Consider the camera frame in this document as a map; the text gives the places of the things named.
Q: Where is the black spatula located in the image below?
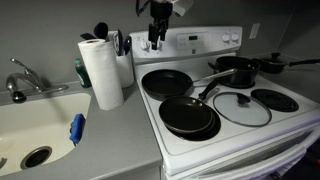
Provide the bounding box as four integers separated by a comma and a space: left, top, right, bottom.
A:
79, 32, 98, 42

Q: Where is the white electric stove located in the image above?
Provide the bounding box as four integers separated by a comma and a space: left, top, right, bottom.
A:
128, 25, 320, 180

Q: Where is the black long-handled saucepan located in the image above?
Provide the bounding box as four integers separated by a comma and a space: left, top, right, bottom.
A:
252, 58, 320, 75

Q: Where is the glass lid with black knob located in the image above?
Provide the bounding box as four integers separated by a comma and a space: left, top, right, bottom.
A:
212, 91, 273, 128

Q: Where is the bare black coil burner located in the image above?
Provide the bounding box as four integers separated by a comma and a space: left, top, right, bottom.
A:
250, 88, 300, 113

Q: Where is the blue sponge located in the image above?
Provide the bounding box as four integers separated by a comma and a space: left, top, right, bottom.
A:
68, 113, 87, 147

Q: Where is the chrome sink faucet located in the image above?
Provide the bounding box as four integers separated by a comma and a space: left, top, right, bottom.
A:
5, 57, 70, 104

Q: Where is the black two-handled pot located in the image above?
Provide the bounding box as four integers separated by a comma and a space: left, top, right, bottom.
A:
207, 55, 261, 88

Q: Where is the metal sink drain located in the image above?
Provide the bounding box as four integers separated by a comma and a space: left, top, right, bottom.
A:
19, 145, 53, 170

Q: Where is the white oven door handle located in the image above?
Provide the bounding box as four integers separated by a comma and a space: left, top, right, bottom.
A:
186, 146, 308, 180

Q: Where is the cream sink basin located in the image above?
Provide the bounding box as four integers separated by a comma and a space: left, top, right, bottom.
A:
0, 92, 92, 178

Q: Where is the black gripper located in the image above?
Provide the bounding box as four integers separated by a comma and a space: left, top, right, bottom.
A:
147, 0, 174, 51

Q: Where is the small black frying pan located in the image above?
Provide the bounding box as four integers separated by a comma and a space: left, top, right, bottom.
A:
158, 79, 220, 135

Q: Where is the white paper towel roll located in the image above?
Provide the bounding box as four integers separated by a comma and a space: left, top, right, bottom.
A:
77, 38, 125, 111

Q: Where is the black pot on counter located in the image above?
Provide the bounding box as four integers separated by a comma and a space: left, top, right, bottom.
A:
258, 52, 290, 66

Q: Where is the black slotted utensil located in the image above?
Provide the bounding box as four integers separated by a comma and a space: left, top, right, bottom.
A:
111, 29, 124, 57

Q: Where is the stove clock display panel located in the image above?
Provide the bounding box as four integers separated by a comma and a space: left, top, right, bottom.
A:
175, 32, 210, 51

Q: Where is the green dish soap bottle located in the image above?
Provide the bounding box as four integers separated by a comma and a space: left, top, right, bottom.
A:
73, 58, 92, 89

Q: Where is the large black frying pan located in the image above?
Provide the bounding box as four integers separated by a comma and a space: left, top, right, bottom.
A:
140, 67, 238, 102

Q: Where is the white utensil holder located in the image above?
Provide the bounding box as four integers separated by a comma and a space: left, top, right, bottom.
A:
114, 51, 135, 89

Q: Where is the black ladle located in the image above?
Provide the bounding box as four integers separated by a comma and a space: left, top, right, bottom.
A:
122, 35, 133, 56

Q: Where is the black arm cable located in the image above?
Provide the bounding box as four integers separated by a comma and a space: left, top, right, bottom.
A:
134, 0, 151, 18

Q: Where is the black cooking spoon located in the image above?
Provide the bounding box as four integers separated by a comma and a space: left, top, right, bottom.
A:
93, 21, 109, 42

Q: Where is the white wall outlet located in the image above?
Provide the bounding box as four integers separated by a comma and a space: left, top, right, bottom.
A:
249, 22, 261, 40

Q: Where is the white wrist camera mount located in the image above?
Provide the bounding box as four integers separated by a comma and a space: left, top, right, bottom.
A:
171, 0, 195, 18

